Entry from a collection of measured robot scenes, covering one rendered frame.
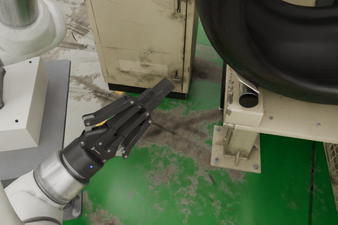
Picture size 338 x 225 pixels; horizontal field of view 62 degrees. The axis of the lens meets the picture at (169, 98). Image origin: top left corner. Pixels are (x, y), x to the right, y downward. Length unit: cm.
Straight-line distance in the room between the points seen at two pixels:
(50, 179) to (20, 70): 59
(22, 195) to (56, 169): 7
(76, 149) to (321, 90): 49
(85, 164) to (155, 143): 114
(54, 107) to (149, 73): 79
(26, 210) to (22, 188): 5
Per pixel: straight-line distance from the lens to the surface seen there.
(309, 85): 65
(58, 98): 107
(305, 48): 87
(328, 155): 143
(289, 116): 82
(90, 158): 53
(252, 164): 163
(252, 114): 72
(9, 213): 41
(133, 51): 161
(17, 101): 97
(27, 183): 57
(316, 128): 82
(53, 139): 97
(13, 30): 82
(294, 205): 162
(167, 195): 151
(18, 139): 94
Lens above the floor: 141
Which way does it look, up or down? 49 degrees down
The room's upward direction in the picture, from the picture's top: straight up
